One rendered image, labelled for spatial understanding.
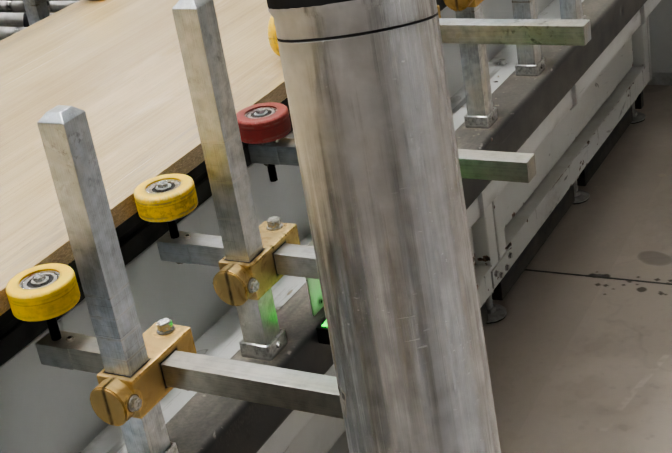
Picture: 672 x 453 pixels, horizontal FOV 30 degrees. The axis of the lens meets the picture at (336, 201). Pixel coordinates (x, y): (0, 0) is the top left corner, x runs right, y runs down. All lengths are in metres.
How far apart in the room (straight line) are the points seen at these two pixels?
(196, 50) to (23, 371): 0.45
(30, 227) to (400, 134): 0.90
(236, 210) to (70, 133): 0.32
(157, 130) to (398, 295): 1.06
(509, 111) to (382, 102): 1.45
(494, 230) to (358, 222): 2.03
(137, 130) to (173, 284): 0.24
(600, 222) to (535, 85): 1.06
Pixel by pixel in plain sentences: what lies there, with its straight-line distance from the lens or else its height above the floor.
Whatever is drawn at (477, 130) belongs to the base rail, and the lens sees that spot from 2.19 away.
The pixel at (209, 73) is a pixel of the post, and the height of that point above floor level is 1.09.
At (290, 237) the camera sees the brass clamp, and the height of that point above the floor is 0.83.
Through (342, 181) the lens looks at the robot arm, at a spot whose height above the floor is 1.21.
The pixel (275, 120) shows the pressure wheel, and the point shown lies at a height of 0.90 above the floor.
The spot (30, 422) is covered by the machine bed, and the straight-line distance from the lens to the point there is 1.61.
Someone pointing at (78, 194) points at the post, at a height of 1.06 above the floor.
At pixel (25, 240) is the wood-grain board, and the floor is 0.90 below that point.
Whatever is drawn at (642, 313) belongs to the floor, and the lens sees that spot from 2.97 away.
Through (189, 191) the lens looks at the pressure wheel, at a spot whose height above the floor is 0.90.
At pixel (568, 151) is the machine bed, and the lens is 3.40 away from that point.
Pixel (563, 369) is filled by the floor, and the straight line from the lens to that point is 2.79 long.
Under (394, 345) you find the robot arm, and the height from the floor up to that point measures 1.09.
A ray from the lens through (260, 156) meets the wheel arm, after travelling 1.85.
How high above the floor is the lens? 1.54
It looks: 25 degrees down
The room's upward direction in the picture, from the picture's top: 10 degrees counter-clockwise
